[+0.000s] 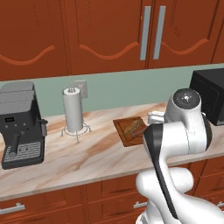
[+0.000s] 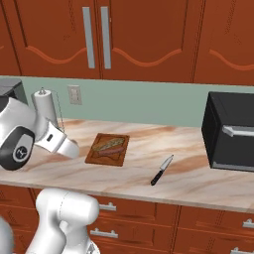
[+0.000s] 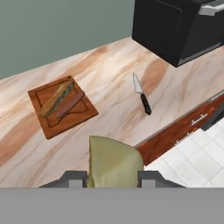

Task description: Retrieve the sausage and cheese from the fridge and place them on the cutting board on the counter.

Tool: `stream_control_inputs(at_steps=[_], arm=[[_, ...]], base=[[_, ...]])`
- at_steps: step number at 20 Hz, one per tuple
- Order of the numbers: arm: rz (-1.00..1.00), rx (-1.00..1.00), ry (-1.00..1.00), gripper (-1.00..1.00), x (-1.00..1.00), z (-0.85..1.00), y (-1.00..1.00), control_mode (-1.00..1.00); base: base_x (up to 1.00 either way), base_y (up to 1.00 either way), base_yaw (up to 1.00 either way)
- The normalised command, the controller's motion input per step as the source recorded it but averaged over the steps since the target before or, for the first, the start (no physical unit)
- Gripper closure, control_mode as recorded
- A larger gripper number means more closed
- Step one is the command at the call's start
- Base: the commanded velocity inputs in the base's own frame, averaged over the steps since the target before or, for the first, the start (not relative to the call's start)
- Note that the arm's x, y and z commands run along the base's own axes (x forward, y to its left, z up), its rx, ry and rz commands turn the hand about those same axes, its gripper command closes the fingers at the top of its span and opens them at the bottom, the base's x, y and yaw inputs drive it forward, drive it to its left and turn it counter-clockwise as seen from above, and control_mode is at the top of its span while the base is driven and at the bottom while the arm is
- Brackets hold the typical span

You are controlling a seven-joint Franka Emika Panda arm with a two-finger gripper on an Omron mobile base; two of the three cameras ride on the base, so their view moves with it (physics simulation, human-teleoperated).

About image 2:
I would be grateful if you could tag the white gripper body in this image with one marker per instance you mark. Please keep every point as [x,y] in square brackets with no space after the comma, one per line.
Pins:
[68,149]

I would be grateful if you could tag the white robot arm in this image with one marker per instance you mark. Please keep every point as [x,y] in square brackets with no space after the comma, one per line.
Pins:
[63,215]

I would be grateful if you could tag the yellow-green cheese wedge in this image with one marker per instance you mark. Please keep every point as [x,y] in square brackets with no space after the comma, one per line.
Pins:
[110,143]

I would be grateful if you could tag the reddish-brown sausage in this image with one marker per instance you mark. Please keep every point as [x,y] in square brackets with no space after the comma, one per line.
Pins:
[112,152]

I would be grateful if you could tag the brown wooden cutting board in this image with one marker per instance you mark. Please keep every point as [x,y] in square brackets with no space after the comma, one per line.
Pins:
[112,160]

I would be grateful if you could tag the white paper towel roll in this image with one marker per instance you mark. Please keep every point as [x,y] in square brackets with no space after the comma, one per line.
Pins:
[44,105]

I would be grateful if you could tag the red-brown lower cupboard front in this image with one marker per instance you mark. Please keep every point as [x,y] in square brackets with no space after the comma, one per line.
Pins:
[16,208]

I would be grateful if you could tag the black countertop appliance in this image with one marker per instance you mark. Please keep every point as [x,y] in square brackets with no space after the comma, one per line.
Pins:
[11,88]

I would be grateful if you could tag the red-brown drawer front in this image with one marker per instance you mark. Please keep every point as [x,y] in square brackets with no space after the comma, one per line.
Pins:
[142,236]
[201,243]
[142,211]
[211,216]

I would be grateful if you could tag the red-brown upper cupboard door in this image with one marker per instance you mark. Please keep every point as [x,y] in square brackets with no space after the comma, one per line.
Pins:
[228,39]
[149,36]
[49,33]
[6,39]

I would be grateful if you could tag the black toaster oven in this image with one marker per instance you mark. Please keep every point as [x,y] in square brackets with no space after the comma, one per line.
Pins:
[228,149]

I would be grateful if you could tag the grey wall outlet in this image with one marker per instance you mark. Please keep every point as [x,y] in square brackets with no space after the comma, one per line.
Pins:
[74,95]

